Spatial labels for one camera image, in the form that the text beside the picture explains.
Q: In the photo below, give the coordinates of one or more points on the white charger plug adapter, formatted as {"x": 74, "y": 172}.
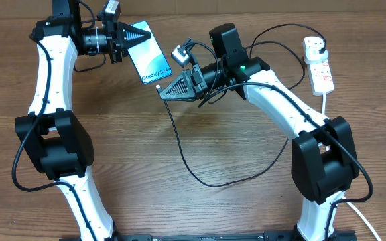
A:
{"x": 312, "y": 55}

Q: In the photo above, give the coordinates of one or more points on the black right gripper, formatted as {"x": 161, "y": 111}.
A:
{"x": 195, "y": 84}

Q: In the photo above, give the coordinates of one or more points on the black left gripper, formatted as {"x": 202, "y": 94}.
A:
{"x": 126, "y": 31}

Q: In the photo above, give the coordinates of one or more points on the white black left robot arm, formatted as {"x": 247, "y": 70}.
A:
{"x": 50, "y": 134}

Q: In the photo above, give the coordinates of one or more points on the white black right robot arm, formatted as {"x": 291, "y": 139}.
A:
{"x": 324, "y": 160}

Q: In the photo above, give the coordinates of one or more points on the blue Galaxy smartphone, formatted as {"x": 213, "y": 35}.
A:
{"x": 148, "y": 58}

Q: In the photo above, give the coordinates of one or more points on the white power strip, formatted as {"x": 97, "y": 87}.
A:
{"x": 320, "y": 75}

